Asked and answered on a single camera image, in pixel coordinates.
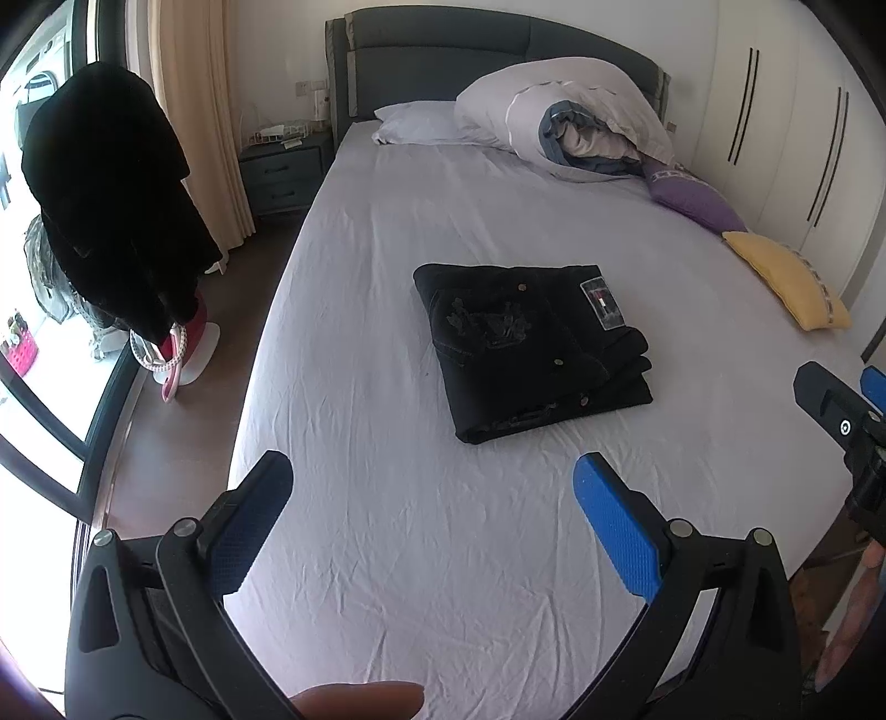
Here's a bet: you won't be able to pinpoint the black pants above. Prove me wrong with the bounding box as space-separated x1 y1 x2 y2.
413 262 656 445

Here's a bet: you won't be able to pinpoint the yellow pillow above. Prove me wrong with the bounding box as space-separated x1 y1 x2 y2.
722 230 852 332

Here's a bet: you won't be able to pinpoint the white wardrobe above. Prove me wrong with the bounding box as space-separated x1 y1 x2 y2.
682 0 886 364

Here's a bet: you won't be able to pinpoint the beige curtain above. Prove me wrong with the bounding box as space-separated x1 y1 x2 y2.
147 0 259 276

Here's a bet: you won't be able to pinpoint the dark window frame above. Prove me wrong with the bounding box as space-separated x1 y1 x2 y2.
0 0 162 531

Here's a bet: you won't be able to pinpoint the grey bed headboard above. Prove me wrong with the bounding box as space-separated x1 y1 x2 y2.
325 6 672 140

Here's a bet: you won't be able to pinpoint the rolled white duvet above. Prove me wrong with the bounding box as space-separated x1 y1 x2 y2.
453 56 676 182

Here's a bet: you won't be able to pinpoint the pink basket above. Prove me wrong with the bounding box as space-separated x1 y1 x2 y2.
0 311 37 380

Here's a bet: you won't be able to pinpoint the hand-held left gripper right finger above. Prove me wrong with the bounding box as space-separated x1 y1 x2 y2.
573 453 812 720

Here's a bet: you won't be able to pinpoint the small items on nightstand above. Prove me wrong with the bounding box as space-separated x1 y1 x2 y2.
249 122 310 149

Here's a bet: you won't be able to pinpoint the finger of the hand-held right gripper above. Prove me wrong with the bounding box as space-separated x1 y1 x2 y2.
793 360 874 451
859 366 886 416

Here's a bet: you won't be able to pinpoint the person's right hand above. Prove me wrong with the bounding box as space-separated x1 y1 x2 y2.
815 540 886 697

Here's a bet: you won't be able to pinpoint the grey nightstand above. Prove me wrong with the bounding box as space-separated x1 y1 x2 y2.
238 130 337 220

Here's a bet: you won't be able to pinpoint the grey patterned cloth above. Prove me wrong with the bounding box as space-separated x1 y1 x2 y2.
19 213 136 362

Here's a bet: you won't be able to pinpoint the bed with white sheet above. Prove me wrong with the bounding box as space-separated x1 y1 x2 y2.
223 121 874 720

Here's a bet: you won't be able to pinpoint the purple pillow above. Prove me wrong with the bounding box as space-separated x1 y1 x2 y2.
642 158 750 234

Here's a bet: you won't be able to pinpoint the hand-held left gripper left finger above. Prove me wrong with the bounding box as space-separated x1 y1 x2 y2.
64 450 306 720

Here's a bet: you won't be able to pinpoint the black hanging coat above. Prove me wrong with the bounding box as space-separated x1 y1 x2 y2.
20 61 225 342

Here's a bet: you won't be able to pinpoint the white pillow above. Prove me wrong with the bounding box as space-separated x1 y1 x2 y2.
372 100 499 148

